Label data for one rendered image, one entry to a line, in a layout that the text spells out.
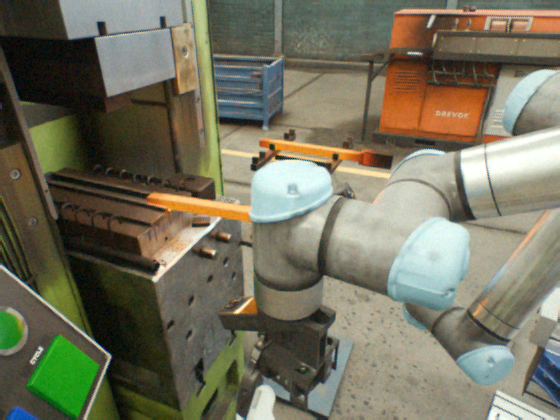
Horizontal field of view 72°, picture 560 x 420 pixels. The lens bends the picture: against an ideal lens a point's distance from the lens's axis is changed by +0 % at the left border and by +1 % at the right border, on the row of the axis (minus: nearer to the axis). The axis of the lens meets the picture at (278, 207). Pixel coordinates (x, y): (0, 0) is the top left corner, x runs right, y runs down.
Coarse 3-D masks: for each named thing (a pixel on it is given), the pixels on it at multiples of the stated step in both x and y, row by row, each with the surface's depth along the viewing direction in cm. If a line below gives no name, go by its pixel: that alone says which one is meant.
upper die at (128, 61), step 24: (24, 48) 69; (48, 48) 66; (72, 48) 65; (96, 48) 63; (120, 48) 67; (144, 48) 72; (168, 48) 79; (24, 72) 71; (48, 72) 69; (72, 72) 67; (96, 72) 65; (120, 72) 68; (144, 72) 74; (168, 72) 80
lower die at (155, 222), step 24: (72, 168) 109; (72, 192) 97; (96, 192) 94; (144, 192) 95; (168, 192) 96; (72, 216) 88; (96, 216) 88; (120, 216) 87; (144, 216) 86; (168, 216) 89; (192, 216) 99; (120, 240) 83; (144, 240) 83; (168, 240) 91
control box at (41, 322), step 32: (0, 288) 47; (32, 320) 48; (64, 320) 52; (0, 352) 43; (32, 352) 46; (96, 352) 55; (0, 384) 41; (96, 384) 52; (0, 416) 40; (64, 416) 46
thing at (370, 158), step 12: (264, 144) 125; (276, 144) 123; (288, 144) 122; (300, 144) 122; (324, 156) 119; (348, 156) 116; (360, 156) 113; (372, 156) 114; (384, 156) 112; (384, 168) 113
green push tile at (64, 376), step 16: (48, 352) 48; (64, 352) 49; (80, 352) 51; (48, 368) 46; (64, 368) 48; (80, 368) 50; (96, 368) 53; (32, 384) 44; (48, 384) 45; (64, 384) 47; (80, 384) 49; (48, 400) 45; (64, 400) 46; (80, 400) 48
